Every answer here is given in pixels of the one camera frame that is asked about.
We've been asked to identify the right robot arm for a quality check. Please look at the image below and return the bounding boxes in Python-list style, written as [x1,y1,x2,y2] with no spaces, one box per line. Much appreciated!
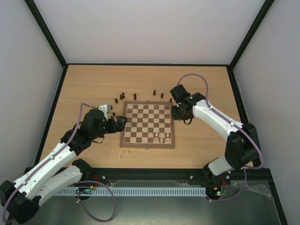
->
[170,84,261,184]

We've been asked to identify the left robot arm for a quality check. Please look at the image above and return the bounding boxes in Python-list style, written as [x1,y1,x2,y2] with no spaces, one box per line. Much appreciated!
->
[0,105,127,224]

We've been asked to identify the wooden chess board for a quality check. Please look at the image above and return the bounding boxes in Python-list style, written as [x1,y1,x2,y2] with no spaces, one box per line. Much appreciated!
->
[120,101,175,150]

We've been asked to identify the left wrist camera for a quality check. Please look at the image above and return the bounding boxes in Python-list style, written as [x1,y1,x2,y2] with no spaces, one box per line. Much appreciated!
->
[98,103,111,119]

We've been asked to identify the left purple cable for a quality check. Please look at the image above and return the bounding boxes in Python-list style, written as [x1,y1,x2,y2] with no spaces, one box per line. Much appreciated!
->
[1,103,117,222]

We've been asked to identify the purple cable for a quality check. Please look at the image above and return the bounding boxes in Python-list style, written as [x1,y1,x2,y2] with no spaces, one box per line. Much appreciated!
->
[177,73,264,203]
[1,103,117,222]

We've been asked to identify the light blue cable duct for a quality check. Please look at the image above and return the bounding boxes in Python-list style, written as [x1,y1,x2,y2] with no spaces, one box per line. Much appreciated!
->
[56,187,206,197]

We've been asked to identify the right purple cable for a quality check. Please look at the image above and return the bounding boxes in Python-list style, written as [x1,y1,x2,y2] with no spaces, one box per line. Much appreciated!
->
[177,73,264,203]

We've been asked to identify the black aluminium frame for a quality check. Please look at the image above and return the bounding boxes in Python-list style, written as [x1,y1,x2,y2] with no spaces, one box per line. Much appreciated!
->
[25,0,287,225]

